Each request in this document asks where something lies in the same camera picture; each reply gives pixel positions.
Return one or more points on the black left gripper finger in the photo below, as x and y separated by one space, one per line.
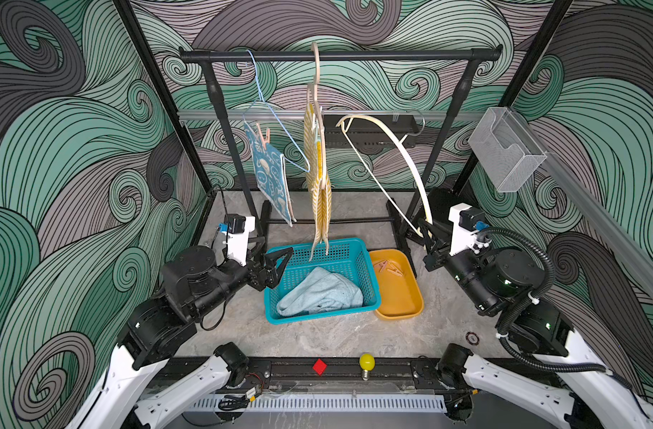
273 276
278 260

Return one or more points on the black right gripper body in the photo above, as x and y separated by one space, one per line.
439 256

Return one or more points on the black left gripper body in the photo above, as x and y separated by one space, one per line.
257 278

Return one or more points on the orange clothespin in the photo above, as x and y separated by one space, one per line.
394 271

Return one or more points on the light blue terry towel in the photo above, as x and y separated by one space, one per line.
320 292

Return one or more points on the pink clothespin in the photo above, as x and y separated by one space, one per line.
383 265
264 135

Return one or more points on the yellow striped towel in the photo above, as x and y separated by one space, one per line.
320 192

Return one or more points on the cream plastic hanger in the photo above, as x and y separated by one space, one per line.
344 124

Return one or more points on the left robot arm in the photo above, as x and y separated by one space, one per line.
192 285

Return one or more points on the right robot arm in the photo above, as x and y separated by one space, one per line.
506 276

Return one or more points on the black clothes rack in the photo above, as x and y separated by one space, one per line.
473 57

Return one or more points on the orange plastic tray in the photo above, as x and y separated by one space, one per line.
401 296

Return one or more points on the teal plastic basket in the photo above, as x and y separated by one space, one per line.
347 257

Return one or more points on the blue rabbit print towel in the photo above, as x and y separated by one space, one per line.
270 174

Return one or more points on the round floor marker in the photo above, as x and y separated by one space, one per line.
472 338

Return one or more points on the red diamond marker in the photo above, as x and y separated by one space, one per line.
319 367

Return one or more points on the pink clothespin on blue towel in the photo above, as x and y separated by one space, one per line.
264 135

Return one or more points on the yellow ball knob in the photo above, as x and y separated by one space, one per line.
367 364

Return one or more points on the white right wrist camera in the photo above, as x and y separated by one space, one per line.
467 222

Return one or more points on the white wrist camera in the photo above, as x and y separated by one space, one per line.
467 222
236 230

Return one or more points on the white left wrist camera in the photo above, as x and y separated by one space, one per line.
236 230

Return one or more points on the black wall light panel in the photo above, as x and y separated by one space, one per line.
368 137

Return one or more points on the white slotted cable duct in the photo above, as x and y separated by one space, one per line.
388 403

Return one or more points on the light blue wire hanger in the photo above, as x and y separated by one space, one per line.
261 98

